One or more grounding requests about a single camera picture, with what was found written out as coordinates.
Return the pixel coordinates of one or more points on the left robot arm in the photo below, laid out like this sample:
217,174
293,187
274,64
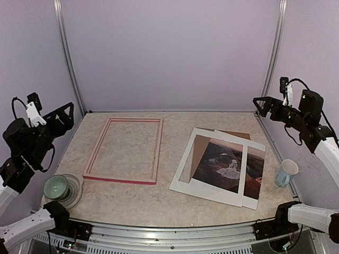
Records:
29,145

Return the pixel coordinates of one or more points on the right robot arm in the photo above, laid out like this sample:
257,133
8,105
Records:
317,160

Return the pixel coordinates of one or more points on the pink wooden picture frame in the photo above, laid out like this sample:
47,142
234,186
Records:
126,151

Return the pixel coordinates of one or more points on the left aluminium corner post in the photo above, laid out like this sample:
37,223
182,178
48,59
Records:
58,9

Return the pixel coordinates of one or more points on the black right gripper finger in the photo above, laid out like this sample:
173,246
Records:
264,110
265,102

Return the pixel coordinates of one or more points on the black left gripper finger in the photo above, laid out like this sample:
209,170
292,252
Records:
66,111
68,121

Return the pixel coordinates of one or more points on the right aluminium corner post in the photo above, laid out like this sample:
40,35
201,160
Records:
275,46

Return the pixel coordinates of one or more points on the dark landscape photo print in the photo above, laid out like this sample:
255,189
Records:
221,166

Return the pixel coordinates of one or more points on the green ceramic bowl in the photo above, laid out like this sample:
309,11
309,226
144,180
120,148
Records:
56,187

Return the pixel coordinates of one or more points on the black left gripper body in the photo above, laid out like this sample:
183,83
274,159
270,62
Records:
58,130

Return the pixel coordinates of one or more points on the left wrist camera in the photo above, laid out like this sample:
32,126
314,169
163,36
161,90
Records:
33,109

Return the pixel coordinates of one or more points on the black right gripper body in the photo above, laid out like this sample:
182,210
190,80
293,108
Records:
296,120

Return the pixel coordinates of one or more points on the light blue ceramic mug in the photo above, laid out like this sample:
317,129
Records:
287,170

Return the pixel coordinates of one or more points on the clear acrylic glass sheet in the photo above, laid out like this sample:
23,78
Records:
203,190

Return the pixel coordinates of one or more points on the aluminium corner post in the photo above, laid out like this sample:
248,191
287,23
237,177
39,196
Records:
275,46
58,9

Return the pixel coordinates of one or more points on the aluminium front rail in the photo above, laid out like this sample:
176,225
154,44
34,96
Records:
234,238

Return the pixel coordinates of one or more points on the brown cardboard backing board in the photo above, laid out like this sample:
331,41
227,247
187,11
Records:
200,145

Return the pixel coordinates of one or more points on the white photo mat board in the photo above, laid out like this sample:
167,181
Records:
220,166

